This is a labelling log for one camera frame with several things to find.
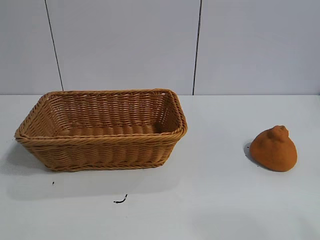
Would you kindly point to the orange-brown bread roll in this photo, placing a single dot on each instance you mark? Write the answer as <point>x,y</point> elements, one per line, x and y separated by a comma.
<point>273,155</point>

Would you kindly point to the brown woven wicker basket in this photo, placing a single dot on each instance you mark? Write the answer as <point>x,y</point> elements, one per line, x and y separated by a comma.
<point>100,152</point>

